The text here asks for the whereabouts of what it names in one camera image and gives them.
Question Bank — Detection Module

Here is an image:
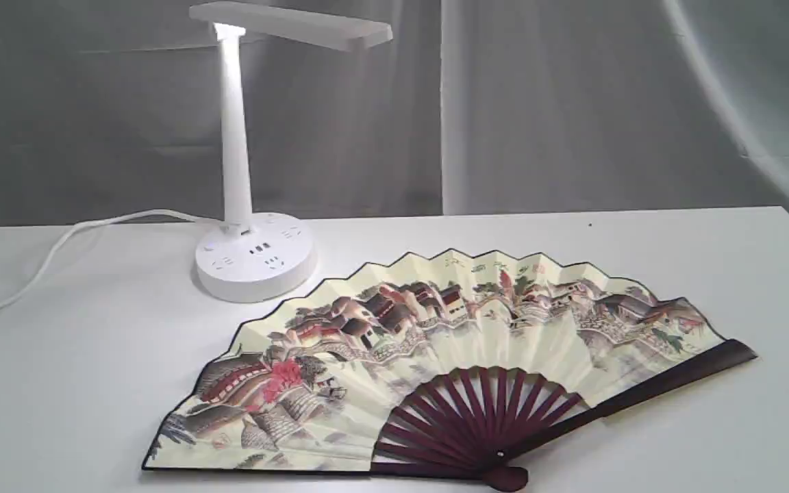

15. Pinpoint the painted paper folding fan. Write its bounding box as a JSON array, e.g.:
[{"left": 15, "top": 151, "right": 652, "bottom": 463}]
[{"left": 141, "top": 249, "right": 757, "bottom": 491}]

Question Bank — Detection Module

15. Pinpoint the white desk lamp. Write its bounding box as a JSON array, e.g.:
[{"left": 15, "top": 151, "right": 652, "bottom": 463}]
[{"left": 189, "top": 1, "right": 394, "bottom": 303}]

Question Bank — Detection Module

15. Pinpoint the grey backdrop curtain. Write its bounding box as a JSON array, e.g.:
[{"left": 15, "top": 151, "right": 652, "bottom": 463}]
[{"left": 0, "top": 1, "right": 789, "bottom": 227}]

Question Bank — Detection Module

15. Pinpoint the white lamp power cable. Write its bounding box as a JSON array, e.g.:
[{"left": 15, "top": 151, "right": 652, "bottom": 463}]
[{"left": 0, "top": 210, "right": 223, "bottom": 318}]

